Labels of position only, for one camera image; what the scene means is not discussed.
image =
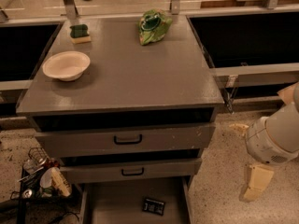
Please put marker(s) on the green chip bag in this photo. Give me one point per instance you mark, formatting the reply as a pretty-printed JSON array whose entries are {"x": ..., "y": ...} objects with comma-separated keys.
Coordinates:
[{"x": 153, "y": 26}]

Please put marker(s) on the white cup in rack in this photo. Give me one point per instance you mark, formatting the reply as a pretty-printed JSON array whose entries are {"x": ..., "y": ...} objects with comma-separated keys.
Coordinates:
[{"x": 46, "y": 179}]

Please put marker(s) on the dark rxbar blueberry packet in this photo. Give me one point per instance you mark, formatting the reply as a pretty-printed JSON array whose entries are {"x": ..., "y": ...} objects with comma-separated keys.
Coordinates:
[{"x": 153, "y": 206}]

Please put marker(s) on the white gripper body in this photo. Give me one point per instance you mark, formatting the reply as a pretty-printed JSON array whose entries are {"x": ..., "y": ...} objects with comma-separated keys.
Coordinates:
[{"x": 261, "y": 142}]

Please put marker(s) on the white paper bowl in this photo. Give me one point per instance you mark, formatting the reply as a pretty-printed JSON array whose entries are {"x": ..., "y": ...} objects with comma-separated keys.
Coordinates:
[{"x": 66, "y": 66}]

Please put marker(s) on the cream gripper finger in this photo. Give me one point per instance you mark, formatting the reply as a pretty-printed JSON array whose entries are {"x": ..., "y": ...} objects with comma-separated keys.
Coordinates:
[
  {"x": 240, "y": 128},
  {"x": 257, "y": 178}
]

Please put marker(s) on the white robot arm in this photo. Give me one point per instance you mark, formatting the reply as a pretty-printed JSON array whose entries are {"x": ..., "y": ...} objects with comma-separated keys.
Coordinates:
[{"x": 283, "y": 126}]

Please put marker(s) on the grey top drawer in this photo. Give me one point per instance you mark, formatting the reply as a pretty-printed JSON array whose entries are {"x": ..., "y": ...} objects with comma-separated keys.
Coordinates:
[{"x": 107, "y": 142}]

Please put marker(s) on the brown cardboard box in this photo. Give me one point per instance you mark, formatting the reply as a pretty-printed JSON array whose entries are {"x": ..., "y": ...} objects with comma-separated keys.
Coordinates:
[{"x": 286, "y": 94}]

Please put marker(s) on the green yellow sponge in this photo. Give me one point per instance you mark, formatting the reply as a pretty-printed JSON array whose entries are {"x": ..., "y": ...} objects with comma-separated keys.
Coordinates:
[{"x": 79, "y": 33}]

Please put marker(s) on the grey middle drawer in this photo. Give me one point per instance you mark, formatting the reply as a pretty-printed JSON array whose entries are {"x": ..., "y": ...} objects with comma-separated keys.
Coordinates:
[{"x": 131, "y": 170}]

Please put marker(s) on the grey bottom drawer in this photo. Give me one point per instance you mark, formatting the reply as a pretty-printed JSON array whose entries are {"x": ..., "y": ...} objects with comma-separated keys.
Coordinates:
[{"x": 121, "y": 202}]

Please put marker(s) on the grey drawer cabinet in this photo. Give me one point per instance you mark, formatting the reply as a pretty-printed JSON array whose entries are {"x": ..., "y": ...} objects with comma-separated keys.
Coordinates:
[{"x": 127, "y": 87}]

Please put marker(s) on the grey drawer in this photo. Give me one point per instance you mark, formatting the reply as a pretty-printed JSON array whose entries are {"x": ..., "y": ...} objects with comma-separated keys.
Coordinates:
[
  {"x": 121, "y": 202},
  {"x": 107, "y": 142},
  {"x": 131, "y": 170}
]

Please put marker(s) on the cream box in rack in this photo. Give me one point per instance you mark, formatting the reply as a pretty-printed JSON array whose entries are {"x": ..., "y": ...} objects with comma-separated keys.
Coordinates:
[{"x": 60, "y": 183}]

